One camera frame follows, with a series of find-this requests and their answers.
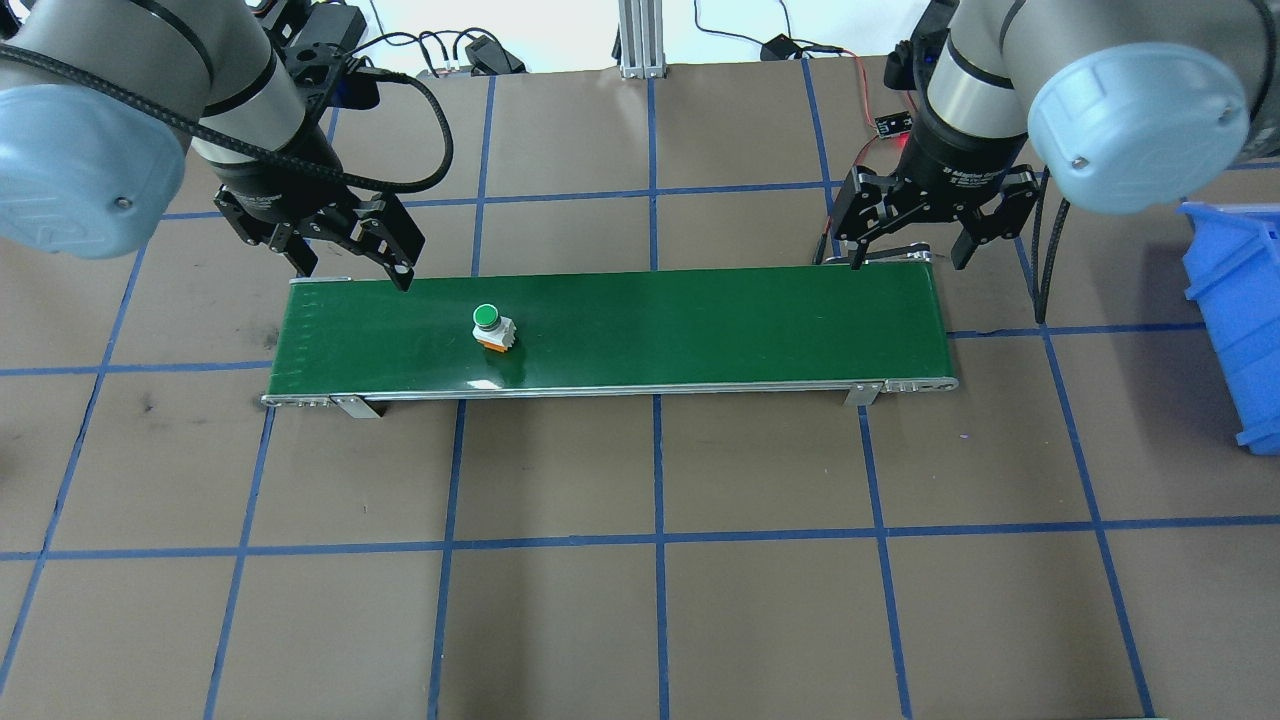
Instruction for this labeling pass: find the green push button switch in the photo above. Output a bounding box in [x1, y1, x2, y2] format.
[470, 303, 519, 354]

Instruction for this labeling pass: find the black charger block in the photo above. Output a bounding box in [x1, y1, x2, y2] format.
[465, 35, 528, 76]

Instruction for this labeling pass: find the green conveyor belt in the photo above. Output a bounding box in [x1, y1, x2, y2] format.
[262, 262, 961, 419]

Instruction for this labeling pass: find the blue open-front storage bin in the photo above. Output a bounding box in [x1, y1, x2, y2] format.
[1180, 200, 1280, 456]

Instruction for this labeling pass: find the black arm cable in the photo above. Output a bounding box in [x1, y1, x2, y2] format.
[1028, 165, 1071, 326]
[0, 45, 456, 196]

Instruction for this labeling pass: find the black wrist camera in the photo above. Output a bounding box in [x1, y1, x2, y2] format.
[255, 0, 381, 109]
[885, 0, 958, 101]

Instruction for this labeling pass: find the thin red wire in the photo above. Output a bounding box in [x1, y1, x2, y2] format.
[810, 44, 873, 116]

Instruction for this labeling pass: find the aluminium profile post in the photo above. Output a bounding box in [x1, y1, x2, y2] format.
[615, 0, 669, 81]

